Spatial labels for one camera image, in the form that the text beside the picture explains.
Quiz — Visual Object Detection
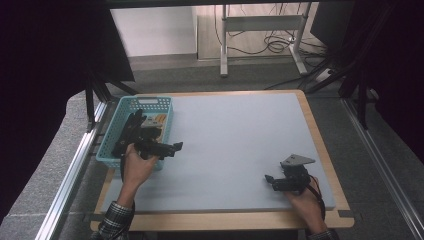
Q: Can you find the turquoise plastic basket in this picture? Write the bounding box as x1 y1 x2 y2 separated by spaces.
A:
95 95 175 172

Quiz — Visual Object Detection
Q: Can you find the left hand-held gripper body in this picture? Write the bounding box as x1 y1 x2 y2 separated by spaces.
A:
133 118 164 160

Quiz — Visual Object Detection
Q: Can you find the grey foam mat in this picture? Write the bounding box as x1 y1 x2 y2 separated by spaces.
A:
100 92 336 214

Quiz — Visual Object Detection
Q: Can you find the person's left hand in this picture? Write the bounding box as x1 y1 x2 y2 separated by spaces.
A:
120 143 160 196

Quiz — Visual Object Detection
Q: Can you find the right hand-held gripper black cable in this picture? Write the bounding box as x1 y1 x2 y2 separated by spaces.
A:
308 174 327 222

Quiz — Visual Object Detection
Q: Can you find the white power strip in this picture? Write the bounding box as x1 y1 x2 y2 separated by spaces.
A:
314 68 334 83

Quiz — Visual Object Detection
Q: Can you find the white metal desk frame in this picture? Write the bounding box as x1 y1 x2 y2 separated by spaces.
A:
219 3 309 78

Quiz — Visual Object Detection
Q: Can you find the aluminium rail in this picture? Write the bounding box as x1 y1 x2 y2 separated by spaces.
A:
34 101 109 240
342 98 424 240

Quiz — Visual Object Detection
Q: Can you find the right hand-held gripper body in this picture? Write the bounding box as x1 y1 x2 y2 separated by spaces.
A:
280 153 316 193

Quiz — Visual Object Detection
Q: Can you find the person's right hand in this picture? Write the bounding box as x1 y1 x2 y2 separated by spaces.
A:
284 176 326 232

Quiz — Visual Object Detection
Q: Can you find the black metal stand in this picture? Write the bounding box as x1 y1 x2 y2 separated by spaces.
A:
304 3 379 131

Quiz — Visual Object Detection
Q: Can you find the black tripod stand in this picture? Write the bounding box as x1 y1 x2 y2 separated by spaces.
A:
84 71 138 133

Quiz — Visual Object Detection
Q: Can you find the dark curtain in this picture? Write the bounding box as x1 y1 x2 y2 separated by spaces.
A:
353 0 424 164
0 0 136 224

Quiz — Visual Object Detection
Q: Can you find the tangle of black floor cables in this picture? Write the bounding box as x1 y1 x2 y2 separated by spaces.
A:
213 3 329 68

